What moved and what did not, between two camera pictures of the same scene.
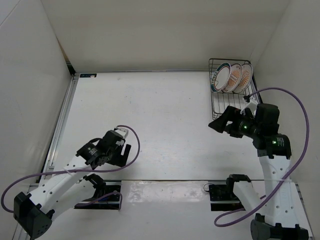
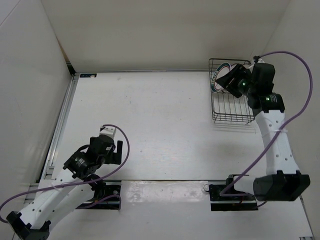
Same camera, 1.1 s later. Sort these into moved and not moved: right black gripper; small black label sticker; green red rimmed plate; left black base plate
Moved: right black gripper
Not moved: green red rimmed plate; small black label sticker; left black base plate
